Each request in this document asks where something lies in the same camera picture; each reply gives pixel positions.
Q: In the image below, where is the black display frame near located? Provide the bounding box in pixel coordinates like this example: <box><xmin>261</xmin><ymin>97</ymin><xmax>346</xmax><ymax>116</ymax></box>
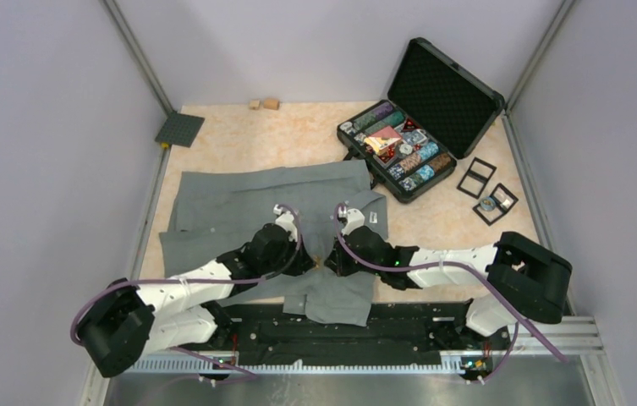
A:
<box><xmin>472</xmin><ymin>183</ymin><xmax>519</xmax><ymax>227</ymax></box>

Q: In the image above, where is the playing card deck box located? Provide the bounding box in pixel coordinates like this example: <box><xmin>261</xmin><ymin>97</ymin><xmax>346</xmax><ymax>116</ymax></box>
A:
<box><xmin>364</xmin><ymin>126</ymin><xmax>403</xmax><ymax>156</ymax></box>

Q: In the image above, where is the black display frame far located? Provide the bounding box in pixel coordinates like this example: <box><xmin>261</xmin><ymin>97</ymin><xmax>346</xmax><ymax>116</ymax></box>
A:
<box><xmin>457</xmin><ymin>157</ymin><xmax>497</xmax><ymax>199</ymax></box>

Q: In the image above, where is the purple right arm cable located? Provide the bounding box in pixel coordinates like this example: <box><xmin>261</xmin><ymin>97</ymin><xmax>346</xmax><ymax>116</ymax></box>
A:
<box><xmin>333</xmin><ymin>202</ymin><xmax>570</xmax><ymax>385</ymax></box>

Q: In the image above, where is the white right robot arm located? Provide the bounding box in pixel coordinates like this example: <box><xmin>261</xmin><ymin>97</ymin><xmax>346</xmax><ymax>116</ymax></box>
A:
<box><xmin>326</xmin><ymin>203</ymin><xmax>573</xmax><ymax>348</ymax></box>

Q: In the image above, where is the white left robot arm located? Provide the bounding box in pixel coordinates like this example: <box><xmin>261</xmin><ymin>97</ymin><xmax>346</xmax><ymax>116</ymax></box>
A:
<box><xmin>69</xmin><ymin>205</ymin><xmax>312</xmax><ymax>377</ymax></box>

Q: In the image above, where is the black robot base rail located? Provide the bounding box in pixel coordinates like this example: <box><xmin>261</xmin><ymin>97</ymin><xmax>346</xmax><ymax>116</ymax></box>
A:
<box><xmin>127</xmin><ymin>302</ymin><xmax>605</xmax><ymax>376</ymax></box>

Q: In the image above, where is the round portrait pin badge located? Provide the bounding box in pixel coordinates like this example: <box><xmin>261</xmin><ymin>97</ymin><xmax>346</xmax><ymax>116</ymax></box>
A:
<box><xmin>480</xmin><ymin>197</ymin><xmax>496</xmax><ymax>211</ymax></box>

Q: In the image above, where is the black display frame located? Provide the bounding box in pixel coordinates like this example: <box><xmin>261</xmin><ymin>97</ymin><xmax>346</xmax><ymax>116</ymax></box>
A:
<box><xmin>457</xmin><ymin>157</ymin><xmax>497</xmax><ymax>199</ymax></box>
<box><xmin>472</xmin><ymin>183</ymin><xmax>519</xmax><ymax>227</ymax></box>

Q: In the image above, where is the dark grey lego baseplate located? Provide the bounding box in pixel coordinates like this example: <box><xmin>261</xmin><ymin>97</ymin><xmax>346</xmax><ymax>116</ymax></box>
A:
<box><xmin>154</xmin><ymin>112</ymin><xmax>205</xmax><ymax>148</ymax></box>

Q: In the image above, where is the black poker chip case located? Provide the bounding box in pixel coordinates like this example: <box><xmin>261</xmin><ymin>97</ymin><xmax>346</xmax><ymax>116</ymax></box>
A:
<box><xmin>336</xmin><ymin>37</ymin><xmax>505</xmax><ymax>204</ymax></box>

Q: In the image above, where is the grey button shirt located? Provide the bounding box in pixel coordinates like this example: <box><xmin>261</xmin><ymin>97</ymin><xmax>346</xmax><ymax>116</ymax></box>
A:
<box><xmin>159</xmin><ymin>160</ymin><xmax>390</xmax><ymax>328</ymax></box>

